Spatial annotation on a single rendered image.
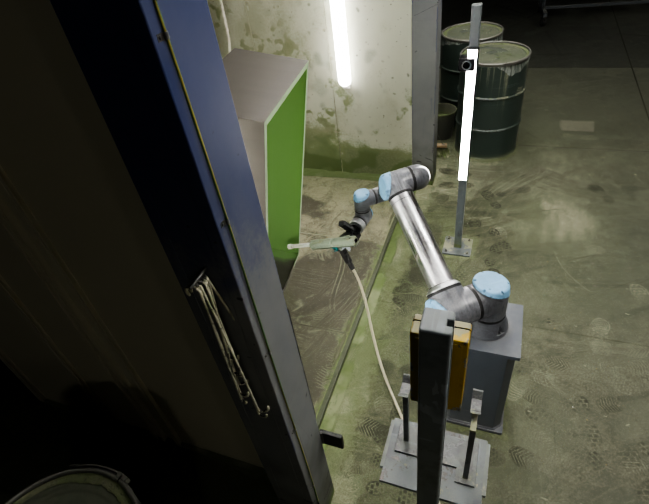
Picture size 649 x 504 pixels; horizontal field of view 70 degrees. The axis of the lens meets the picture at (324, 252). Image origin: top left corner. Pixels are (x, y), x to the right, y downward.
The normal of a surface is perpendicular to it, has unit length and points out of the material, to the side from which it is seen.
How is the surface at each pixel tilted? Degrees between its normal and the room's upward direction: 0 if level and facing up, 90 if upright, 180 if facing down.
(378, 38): 90
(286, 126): 91
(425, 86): 90
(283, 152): 91
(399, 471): 0
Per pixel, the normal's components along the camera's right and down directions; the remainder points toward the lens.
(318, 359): -0.12, -0.75
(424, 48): -0.33, 0.65
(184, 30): 0.93, 0.13
